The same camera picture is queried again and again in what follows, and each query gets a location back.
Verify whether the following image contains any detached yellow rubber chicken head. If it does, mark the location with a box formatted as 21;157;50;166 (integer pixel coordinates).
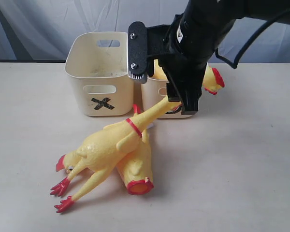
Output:
55;152;75;173

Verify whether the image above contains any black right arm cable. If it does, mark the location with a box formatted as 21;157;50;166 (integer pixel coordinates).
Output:
215;4;290;69

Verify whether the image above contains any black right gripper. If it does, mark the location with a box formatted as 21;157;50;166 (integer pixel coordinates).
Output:
145;14;208;115

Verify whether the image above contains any whole yellow rubber chicken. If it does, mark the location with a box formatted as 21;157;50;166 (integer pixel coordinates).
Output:
148;59;225;96
51;98;179;213

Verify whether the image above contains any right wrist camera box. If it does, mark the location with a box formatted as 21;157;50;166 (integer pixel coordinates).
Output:
127;21;147;84

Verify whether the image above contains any blue-white backdrop curtain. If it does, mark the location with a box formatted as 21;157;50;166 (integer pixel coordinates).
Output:
0;0;290;63

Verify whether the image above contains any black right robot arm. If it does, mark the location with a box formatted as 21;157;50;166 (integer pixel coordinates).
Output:
144;0;290;115

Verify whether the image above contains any cream bin with X mark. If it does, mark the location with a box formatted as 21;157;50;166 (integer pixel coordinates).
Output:
65;31;134;116

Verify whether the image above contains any cream bin with O mark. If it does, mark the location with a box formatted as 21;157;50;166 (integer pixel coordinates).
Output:
141;76;191;118

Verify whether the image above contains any small white squeaker tube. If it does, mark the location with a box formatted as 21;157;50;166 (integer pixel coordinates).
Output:
147;123;154;129

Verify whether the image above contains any headless yellow rubber chicken body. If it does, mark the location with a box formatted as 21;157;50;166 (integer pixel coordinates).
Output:
116;129;154;195

